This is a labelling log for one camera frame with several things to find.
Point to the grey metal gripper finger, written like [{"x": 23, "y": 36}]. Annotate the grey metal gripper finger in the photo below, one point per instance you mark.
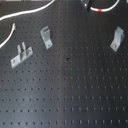
[{"x": 86, "y": 3}]

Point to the grey right cable clip bracket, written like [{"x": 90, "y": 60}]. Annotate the grey right cable clip bracket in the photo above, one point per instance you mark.
[{"x": 118, "y": 38}]

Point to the grey cable clip bracket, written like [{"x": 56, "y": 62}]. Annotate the grey cable clip bracket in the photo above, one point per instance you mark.
[
  {"x": 23, "y": 54},
  {"x": 45, "y": 34},
  {"x": 118, "y": 38}
]

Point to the grey middle cable clip bracket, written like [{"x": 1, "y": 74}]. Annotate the grey middle cable clip bracket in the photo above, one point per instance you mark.
[{"x": 45, "y": 34}]

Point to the grey left cable clip bracket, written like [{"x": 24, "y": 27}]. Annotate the grey left cable clip bracket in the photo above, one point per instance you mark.
[{"x": 23, "y": 54}]

